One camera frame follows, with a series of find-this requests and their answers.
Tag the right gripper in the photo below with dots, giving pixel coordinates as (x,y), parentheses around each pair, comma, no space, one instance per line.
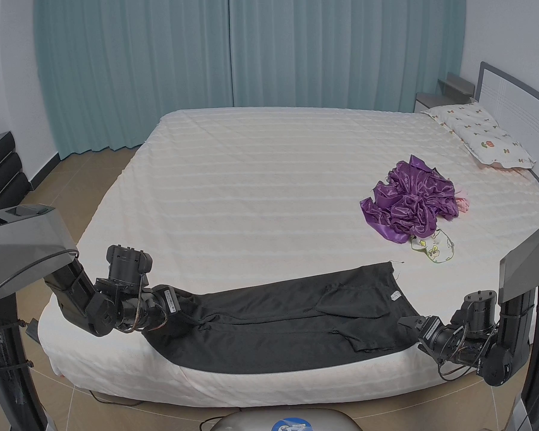
(435,337)

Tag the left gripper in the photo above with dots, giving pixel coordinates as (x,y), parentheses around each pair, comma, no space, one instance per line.
(168,301)

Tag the black T-shirt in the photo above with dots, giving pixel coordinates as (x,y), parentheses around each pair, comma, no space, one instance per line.
(287,326)

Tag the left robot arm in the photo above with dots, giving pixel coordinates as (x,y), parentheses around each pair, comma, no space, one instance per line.
(27,240)

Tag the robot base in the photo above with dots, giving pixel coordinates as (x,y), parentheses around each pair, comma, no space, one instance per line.
(287,422)

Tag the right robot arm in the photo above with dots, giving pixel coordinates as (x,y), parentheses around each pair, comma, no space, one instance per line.
(530,258)

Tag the bed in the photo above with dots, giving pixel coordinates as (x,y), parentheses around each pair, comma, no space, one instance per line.
(260,173)

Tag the white printed garment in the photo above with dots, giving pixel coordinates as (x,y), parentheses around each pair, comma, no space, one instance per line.
(433,247)

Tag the purple satin garment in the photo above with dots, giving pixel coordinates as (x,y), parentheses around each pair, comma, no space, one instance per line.
(408,200)

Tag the pink garment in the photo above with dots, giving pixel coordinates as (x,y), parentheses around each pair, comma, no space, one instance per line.
(463,204)

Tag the white printed pillow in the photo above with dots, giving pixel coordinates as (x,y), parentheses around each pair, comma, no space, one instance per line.
(480,135)

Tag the black chest of drawers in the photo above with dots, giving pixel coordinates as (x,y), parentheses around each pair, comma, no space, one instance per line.
(2,169)

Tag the grey bedside table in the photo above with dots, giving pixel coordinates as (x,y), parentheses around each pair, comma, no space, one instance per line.
(444,92)

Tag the blue-green curtain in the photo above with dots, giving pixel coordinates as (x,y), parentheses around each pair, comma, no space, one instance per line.
(130,61)
(346,38)

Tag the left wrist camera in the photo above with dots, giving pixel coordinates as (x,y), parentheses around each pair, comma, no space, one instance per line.
(144,265)

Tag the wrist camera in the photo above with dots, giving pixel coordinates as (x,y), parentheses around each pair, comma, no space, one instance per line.
(144,265)
(458,319)

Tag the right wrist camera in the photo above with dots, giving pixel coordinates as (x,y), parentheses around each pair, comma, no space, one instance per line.
(458,319)

